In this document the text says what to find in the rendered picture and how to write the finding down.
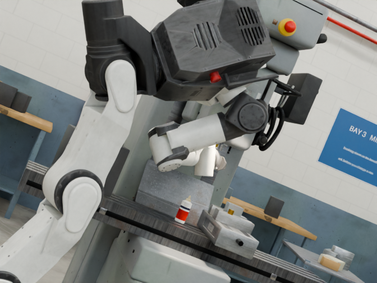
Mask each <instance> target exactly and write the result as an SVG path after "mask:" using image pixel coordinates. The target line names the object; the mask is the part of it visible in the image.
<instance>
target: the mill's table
mask: <svg viewBox="0 0 377 283"><path fill-rule="evenodd" d="M47 169H49V168H48V167H45V166H43V165H40V164H38V163H35V162H33V161H30V160H29V161H28V163H27V165H26V167H25V170H24V173H23V174H22V177H21V179H20V182H19V185H18V188H17V189H18V190H19V191H22V192H24V193H27V194H30V195H33V196H35V197H38V198H40V199H43V200H44V199H45V196H44V194H43V191H42V180H43V177H44V174H45V173H46V171H47ZM92 218H93V219H95V220H98V221H100V222H104V223H106V224H109V225H111V226H114V227H116V228H119V229H121V230H124V231H127V232H130V233H132V234H135V235H137V236H140V237H142V238H145V239H148V240H151V241H153V242H156V243H158V244H161V245H164V246H166V247H169V248H171V249H174V250H177V251H179V252H182V253H185V254H187V255H190V256H192V257H195V258H198V259H200V260H203V261H206V262H208V263H211V264H214V265H216V266H218V267H221V268H224V269H227V270H229V271H232V272H234V273H237V274H239V275H242V276H245V277H248V278H250V279H253V280H255V281H258V282H261V283H326V282H325V281H324V280H322V279H321V278H320V277H319V276H317V275H316V274H314V273H313V272H311V271H309V270H307V269H305V268H302V267H300V266H297V265H295V264H292V263H289V262H287V261H284V260H282V259H279V258H277V257H274V256H272V255H269V254H266V253H264V252H261V251H259V250H256V251H255V254H254V256H253V258H252V259H248V258H246V257H243V256H241V255H238V254H236V253H233V252H230V251H228V250H225V249H223V248H220V247H218V246H216V245H214V244H213V243H212V241H211V240H210V239H209V238H208V237H207V236H206V235H205V234H204V232H203V231H202V230H201V229H200V228H199V227H198V226H195V225H193V224H190V223H188V222H185V223H184V224H182V223H179V222H177V221H175V220H174V219H175V217H172V216H170V215H168V214H165V213H162V212H159V211H157V210H155V209H152V208H150V207H147V206H144V205H142V204H140V203H137V202H134V201H132V200H129V199H127V198H124V197H122V196H119V195H117V194H114V193H112V195H111V197H108V196H106V195H104V197H103V200H102V204H101V205H100V207H99V208H98V209H97V210H96V211H95V213H94V215H93V217H92Z"/></svg>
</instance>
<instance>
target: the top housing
mask: <svg viewBox="0 0 377 283"><path fill-rule="evenodd" d="M256 2H257V4H258V7H259V10H260V12H261V15H262V17H263V20H264V23H265V26H266V28H267V29H269V36H270V37H272V38H274V39H276V40H278V41H280V42H282V43H284V44H287V45H289V46H291V47H293V48H295V49H297V50H299V51H301V50H307V49H313V48H314V47H315V45H316V43H317V41H318V39H319V36H320V33H321V31H322V29H323V27H324V24H325V22H326V20H327V17H328V15H329V10H328V9H327V8H326V7H325V6H322V5H320V4H318V3H316V2H314V1H312V0H256ZM274 19H275V20H277V21H278V22H277V24H276V25H274V24H272V22H273V20H274ZM283 19H292V20H293V21H294V22H295V23H296V31H295V33H294V34H293V35H291V36H283V35H281V34H280V32H279V30H278V25H279V23H280V22H281V21H282V20H283Z"/></svg>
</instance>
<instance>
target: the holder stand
mask: <svg viewBox="0 0 377 283"><path fill-rule="evenodd" d="M76 126H77V125H76ZM76 126H73V125H71V124H68V127H67V129H66V132H65V134H64V136H63V139H62V141H61V143H60V145H59V148H58V150H57V153H56V155H55V157H54V160H53V162H52V165H53V164H54V163H56V162H57V161H58V159H59V158H60V157H61V155H62V154H63V152H64V151H65V149H66V147H67V144H68V142H69V141H70V139H71V136H72V134H73V132H74V131H75V129H76ZM123 145H124V144H123ZM129 152H130V150H129V149H127V148H126V147H124V146H122V147H121V149H120V150H119V153H118V156H117V158H116V160H115V162H114V164H113V166H112V168H111V170H110V171H109V173H108V175H107V178H106V180H105V184H104V195H106V196H108V197H111V195H112V192H113V189H114V187H115V185H116V183H117V180H118V178H119V176H120V173H121V171H122V169H123V166H124V164H125V162H126V159H127V157H128V154H129Z"/></svg>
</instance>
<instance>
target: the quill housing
mask: <svg viewBox="0 0 377 283"><path fill-rule="evenodd" d="M271 74H277V73H276V72H275V71H273V70H271V69H268V68H266V67H265V68H262V69H259V70H258V75H257V77H261V76H266V75H271ZM267 83H268V80H263V81H258V82H254V84H256V85H258V86H259V87H258V90H257V92H256V93H255V96H254V99H260V98H261V96H262V94H263V91H264V90H265V87H266V85H267ZM276 86H277V84H276V83H275V82H273V81H272V83H271V85H270V87H269V90H268V91H267V94H266V96H265V99H264V101H265V102H266V103H267V105H268V104H269V102H270V99H271V97H272V95H273V93H274V90H275V87H276ZM230 106H231V104H230V105H229V106H228V107H226V108H224V107H223V106H222V105H221V103H217V104H214V105H212V106H207V105H204V104H203V105H202V106H201V109H200V111H199V112H198V116H197V118H196V120H198V119H200V118H203V117H206V116H210V115H213V114H216V113H219V112H223V113H224V114H225V113H226V112H227V110H228V109H229V107H230ZM255 135H256V133H253V134H245V135H243V136H241V137H238V138H237V139H231V140H228V141H225V142H223V143H224V144H226V145H229V146H231V147H233V148H236V149H238V150H241V151H246V150H248V149H249V148H250V147H251V144H252V143H253V141H254V137H255Z"/></svg>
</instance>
